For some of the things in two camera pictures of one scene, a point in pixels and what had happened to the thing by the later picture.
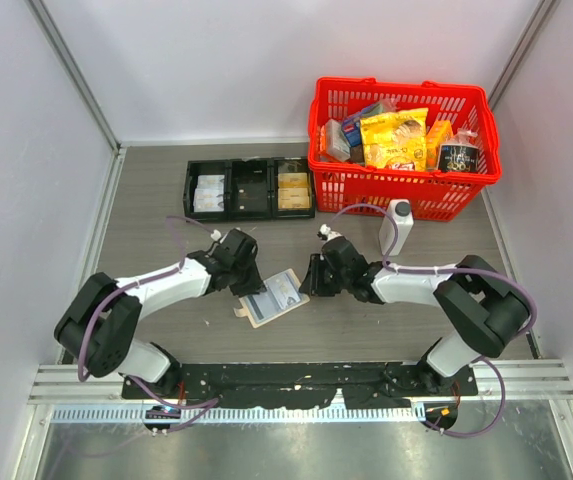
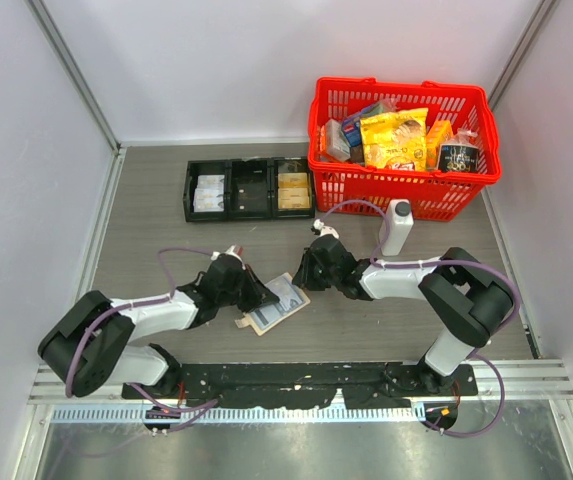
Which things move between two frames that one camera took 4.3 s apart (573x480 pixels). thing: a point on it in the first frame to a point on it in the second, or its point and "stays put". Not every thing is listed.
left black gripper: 253,285 to 259,293
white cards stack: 209,193 stays put
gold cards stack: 292,189 stays put
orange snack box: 439,134 stays put
